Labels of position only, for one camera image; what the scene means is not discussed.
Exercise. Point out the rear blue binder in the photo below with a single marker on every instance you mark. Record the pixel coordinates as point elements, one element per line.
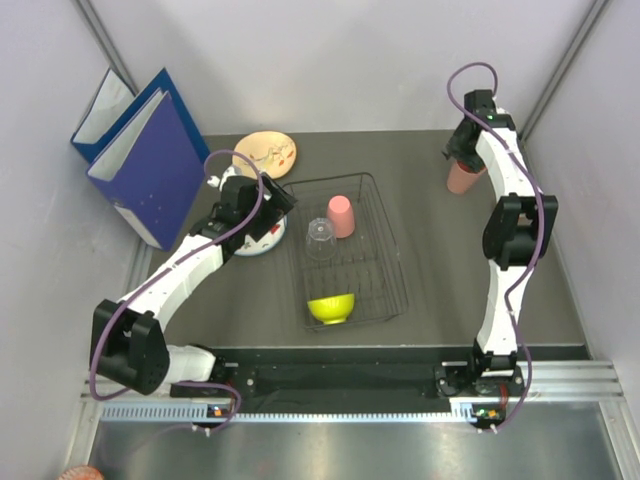
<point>113,106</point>

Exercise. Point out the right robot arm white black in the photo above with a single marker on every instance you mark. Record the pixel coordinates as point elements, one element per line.
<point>515,238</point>

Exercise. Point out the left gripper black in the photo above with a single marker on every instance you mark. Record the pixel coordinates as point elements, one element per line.
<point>273,215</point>

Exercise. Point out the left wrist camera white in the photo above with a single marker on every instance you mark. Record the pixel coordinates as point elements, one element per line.
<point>218,182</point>

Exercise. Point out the yellow-green bowl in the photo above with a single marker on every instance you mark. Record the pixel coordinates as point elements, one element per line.
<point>332,310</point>

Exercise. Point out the black wire dish rack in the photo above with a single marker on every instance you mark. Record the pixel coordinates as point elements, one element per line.
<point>365,264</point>

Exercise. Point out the beige floral plate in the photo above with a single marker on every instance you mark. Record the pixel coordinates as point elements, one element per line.
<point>272,152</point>

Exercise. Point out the clear wine glass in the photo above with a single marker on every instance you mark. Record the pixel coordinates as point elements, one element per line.
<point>321,242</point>

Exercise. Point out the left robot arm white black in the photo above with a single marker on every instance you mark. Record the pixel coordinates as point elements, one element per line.
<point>128,345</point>

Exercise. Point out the pink cup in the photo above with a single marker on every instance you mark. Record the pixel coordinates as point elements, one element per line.
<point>340,213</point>
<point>462,177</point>

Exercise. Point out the aluminium rail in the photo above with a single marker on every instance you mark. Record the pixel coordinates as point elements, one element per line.
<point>582,381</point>

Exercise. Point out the blue binder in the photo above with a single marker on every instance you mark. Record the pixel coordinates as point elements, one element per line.
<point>113,106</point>
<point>150,172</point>

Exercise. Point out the white plate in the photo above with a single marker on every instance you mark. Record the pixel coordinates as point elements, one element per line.
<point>272,238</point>

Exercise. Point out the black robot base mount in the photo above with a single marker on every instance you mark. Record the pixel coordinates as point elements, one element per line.
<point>344,380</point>

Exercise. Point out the front blue binder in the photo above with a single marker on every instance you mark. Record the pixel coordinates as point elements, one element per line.
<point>150,172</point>

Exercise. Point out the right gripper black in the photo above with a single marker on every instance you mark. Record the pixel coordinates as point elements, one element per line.
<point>453,150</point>

